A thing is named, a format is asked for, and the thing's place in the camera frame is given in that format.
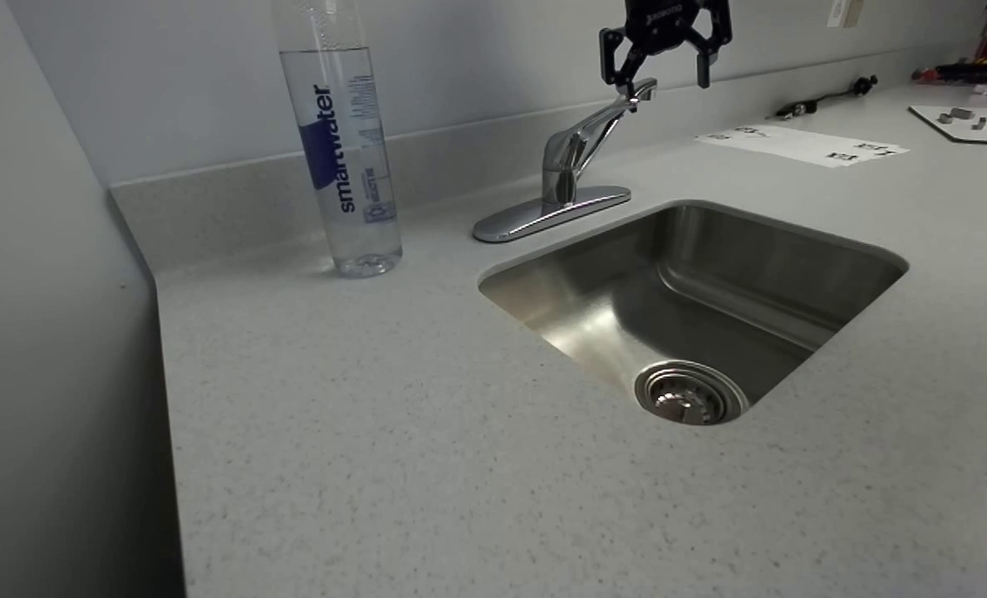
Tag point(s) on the stainless steel sink basin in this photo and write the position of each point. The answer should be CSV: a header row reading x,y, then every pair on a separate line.
x,y
742,294

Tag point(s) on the clear smartwater bottle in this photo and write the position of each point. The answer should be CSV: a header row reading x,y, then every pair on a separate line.
x,y
334,98

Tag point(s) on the chrome sink faucet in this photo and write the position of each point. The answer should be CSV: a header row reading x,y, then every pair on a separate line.
x,y
561,198

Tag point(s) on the black tool on counter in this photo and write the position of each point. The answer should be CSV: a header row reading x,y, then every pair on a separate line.
x,y
811,106

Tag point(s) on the white paper sheet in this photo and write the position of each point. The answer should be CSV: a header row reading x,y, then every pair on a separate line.
x,y
804,148

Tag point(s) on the white wall outlet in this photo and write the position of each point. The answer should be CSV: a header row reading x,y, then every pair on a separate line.
x,y
844,13

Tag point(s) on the metal sink drain strainer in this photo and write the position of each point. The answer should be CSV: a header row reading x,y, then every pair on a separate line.
x,y
688,392

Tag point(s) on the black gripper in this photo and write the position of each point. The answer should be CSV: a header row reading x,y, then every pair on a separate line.
x,y
661,25

